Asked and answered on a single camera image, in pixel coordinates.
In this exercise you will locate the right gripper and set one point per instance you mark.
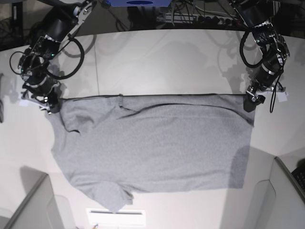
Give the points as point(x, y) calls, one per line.
point(45, 88)

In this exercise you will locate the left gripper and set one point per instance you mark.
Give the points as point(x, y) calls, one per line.
point(265, 79)

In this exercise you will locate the grey T-shirt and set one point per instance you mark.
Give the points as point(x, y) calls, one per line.
point(112, 147)

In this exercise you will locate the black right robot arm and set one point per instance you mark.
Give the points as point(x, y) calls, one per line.
point(60, 24)

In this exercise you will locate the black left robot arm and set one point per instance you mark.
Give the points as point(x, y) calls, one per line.
point(273, 47)

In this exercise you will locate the black keyboard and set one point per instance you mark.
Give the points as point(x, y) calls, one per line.
point(299, 175)

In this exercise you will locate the right grey partition panel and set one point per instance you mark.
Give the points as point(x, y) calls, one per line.
point(278, 202)

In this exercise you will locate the grey partition panel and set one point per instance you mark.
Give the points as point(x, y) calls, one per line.
point(40, 209)
point(278, 202)

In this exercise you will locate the left grey partition panel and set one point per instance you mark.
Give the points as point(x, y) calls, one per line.
point(40, 209)

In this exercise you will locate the blue box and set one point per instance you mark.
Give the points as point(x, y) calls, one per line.
point(136, 3)

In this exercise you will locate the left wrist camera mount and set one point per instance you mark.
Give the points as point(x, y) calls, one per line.
point(278, 92)

